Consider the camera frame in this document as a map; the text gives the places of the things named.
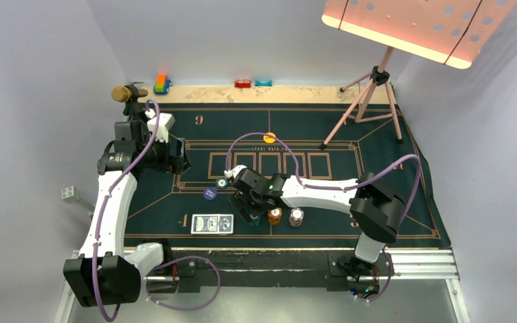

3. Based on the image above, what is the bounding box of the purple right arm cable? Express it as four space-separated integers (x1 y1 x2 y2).
225 131 421 303

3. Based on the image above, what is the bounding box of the yellow dealer button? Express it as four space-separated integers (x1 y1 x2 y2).
263 132 277 144

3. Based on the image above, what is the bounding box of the pink blue chip stack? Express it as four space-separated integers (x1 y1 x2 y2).
289 208 304 227

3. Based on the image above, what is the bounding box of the grey lego brick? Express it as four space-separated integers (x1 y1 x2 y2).
61 186 80 203

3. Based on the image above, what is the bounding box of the green blue chip stack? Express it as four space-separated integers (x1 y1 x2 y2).
249 214 261 226

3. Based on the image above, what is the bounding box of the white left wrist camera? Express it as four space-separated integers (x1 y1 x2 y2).
145 110 176 143

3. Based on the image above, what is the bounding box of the orange green toy block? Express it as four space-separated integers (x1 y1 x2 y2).
153 74 172 95

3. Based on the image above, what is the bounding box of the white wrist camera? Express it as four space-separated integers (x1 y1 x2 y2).
145 110 176 143
224 165 247 180

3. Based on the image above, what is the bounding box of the pink music stand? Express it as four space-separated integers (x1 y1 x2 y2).
320 0 516 149

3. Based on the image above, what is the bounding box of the gold microphone on stand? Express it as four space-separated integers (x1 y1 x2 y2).
110 83 148 118

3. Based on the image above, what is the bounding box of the dark green poker mat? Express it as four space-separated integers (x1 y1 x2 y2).
121 103 452 249

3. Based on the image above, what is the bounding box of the purple small blind button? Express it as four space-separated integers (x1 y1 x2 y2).
203 187 218 201

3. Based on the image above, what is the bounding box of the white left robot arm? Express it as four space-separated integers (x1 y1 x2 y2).
63 138 191 308

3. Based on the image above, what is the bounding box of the orange red chip stack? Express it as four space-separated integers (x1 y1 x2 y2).
267 207 282 225

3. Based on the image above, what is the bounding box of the red toy block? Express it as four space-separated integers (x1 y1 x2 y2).
234 79 252 88

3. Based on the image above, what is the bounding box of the blue white card deck box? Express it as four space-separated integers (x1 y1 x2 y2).
191 214 234 236

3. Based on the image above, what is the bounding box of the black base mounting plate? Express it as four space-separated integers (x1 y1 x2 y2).
144 248 395 295

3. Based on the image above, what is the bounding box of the teal toy block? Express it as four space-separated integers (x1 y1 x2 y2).
254 79 273 87

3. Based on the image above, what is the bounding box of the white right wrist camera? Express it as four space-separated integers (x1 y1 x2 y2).
224 165 247 180

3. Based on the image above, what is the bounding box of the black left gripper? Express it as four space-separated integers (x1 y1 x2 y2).
136 132 189 174

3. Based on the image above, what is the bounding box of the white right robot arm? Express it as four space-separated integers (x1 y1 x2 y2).
224 165 405 274

